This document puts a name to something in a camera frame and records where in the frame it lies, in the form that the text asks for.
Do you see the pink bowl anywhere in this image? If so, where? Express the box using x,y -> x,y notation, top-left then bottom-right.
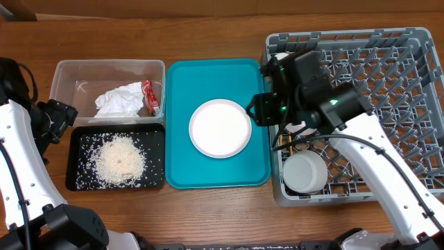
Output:
285,122 -> 317,136

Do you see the white cup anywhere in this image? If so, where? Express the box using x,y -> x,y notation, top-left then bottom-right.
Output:
274,52 -> 289,60

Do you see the white plate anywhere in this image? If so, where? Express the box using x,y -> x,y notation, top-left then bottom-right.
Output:
189,99 -> 253,159

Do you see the grey bowl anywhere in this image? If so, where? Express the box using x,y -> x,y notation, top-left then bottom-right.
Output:
282,150 -> 328,194

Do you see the white rice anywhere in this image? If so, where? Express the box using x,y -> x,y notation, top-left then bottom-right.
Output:
74,131 -> 164,191

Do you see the white napkin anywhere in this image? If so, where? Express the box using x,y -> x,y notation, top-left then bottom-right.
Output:
94,82 -> 144,118

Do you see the red sauce packet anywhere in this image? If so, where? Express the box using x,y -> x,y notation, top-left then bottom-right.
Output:
141,80 -> 162,116

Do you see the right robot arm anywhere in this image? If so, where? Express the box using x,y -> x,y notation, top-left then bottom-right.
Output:
246,49 -> 443,249

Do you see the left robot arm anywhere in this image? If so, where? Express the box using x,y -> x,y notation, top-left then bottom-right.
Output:
1,58 -> 148,249

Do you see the clear plastic bin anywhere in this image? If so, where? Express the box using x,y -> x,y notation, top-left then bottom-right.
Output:
49,59 -> 166,126

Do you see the black tray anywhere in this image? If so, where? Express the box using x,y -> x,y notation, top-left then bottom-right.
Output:
65,123 -> 165,191

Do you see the teal serving tray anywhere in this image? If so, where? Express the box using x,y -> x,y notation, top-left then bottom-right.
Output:
165,58 -> 271,189

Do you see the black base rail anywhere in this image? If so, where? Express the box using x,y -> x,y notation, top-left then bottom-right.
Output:
153,240 -> 341,250

